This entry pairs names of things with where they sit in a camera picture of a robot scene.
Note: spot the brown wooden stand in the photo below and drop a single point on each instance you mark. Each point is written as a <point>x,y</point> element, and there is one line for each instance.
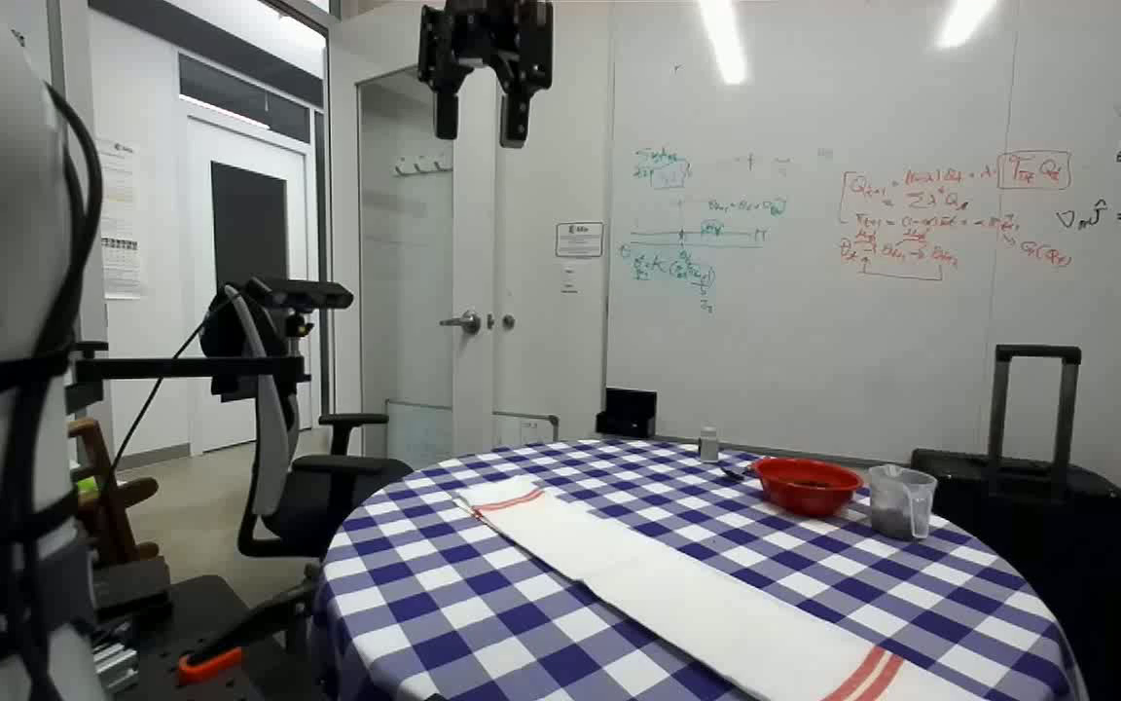
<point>108,500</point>

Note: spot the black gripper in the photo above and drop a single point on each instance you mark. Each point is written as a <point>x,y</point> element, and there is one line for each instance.
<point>484,34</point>

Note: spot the white wall switch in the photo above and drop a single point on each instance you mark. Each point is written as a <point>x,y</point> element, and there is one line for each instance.
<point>569,280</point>

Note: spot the wall whiteboard with writing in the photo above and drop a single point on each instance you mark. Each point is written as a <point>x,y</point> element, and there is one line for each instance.
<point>848,324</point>

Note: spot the wall coat hooks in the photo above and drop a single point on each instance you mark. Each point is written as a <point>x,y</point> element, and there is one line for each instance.
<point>422,171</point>

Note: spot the white paper wall sign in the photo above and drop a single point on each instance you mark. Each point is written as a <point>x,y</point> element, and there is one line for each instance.
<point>578,241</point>

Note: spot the black office chair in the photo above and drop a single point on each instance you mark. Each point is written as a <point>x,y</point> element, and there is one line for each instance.
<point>312,491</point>

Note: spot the black horizontal mount bar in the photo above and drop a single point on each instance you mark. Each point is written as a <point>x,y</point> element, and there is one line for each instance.
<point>174,368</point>

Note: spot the black camera on mount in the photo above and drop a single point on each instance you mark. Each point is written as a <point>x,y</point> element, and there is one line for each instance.
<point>310,293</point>

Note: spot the white door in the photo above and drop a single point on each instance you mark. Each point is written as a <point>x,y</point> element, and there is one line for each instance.
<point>417,257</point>

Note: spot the black box behind table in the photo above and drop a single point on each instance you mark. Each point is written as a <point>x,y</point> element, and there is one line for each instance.
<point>623,416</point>

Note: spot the white cloth with red stripes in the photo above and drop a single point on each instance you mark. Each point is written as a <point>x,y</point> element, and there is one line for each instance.
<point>650,585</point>

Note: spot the clear plastic cup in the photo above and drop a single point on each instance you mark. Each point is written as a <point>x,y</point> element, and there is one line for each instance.
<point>902,503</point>

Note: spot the red bowl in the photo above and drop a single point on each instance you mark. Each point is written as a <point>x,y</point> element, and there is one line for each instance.
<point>805,486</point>

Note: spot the blue white checkered tablecloth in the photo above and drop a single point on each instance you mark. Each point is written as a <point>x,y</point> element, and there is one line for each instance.
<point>457,608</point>

